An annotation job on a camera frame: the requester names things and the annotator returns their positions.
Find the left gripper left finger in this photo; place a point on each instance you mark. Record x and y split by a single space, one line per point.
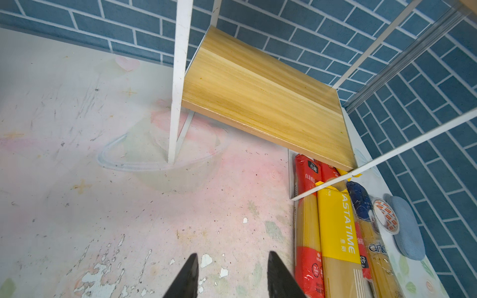
185 285

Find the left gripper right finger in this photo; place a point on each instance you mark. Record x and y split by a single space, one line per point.
281 283

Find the red spaghetti package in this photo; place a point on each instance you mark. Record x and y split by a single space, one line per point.
329 173
308 271

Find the blue spaghetti package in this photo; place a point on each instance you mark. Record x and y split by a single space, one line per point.
384 279

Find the tape roll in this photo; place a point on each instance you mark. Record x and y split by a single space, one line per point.
386 216

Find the blue oval sponge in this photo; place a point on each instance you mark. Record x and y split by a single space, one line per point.
409 239

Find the white wooden two-tier shelf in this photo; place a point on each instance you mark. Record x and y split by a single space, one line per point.
234 83

